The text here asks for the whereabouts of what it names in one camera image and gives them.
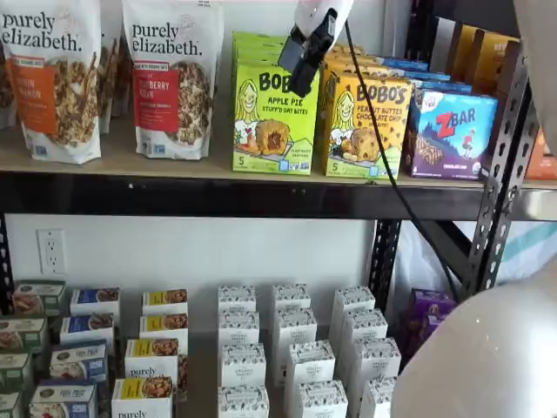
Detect black cable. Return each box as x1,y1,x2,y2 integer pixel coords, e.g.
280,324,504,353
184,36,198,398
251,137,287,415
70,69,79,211
343,19,462,301

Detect white patterned carton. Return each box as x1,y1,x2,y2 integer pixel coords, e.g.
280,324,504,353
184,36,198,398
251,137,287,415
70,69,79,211
217,285,258,315
359,376,399,418
285,340,336,387
273,307,319,349
298,380,349,418
349,337,402,384
340,308,389,345
217,385,271,418
329,286,377,345
272,283,312,313
220,343,267,389
218,309,261,348

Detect blue oatmeal box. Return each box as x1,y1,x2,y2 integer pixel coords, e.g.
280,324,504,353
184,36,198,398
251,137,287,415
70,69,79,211
49,340,109,384
69,286,122,321
28,379,99,418
59,312,117,349

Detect granola bag orange label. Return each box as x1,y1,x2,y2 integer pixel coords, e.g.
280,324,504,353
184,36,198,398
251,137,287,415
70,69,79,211
0,0,104,165

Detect brown and yellow box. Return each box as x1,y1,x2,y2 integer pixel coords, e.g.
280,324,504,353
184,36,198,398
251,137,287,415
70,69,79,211
472,29,522,95
446,24,484,83

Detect granola bag red label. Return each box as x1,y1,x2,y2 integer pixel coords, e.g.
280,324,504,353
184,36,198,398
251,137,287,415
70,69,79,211
121,0,226,161

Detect white plastic sheet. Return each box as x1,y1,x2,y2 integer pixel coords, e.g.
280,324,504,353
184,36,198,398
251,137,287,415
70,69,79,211
393,219,557,291

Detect purely elizabeth oatmeal boxes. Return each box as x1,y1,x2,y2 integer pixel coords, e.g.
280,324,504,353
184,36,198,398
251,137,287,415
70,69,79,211
0,278,395,418

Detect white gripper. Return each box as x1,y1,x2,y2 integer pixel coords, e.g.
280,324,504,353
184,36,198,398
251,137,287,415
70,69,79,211
277,0,356,100

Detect green Bobo's apple pie box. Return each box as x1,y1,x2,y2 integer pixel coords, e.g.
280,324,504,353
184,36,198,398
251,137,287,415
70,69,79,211
233,42,292,60
231,55,321,177
232,30,289,46

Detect white box yellow label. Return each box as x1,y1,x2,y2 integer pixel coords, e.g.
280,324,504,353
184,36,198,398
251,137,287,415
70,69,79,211
111,376,175,418
124,338,189,384
138,312,190,345
142,288,189,317

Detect green oatmeal box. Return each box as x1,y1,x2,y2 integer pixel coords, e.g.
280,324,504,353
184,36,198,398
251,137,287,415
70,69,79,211
0,391,23,418
0,317,50,354
12,280,67,318
0,352,35,393

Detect black metal shelf rack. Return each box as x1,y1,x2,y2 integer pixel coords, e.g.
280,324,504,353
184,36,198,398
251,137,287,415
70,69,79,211
0,0,537,315
517,187,557,222

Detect white wall outlet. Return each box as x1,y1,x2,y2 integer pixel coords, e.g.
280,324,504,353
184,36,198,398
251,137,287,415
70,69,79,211
36,227,68,276

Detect blue Zbar box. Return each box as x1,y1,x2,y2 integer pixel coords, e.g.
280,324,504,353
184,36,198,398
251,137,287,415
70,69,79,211
402,68,453,84
382,56,431,71
413,79,474,95
403,88,500,180

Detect purple snack box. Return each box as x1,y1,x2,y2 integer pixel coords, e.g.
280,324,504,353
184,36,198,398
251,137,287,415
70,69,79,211
399,315,454,363
410,288,457,323

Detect wooden shelf board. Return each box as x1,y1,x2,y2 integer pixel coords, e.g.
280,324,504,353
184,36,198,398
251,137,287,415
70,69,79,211
520,177,557,192
0,111,495,189

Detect orange snack box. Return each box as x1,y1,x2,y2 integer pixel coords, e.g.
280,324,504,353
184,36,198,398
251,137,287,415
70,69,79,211
524,127,557,180

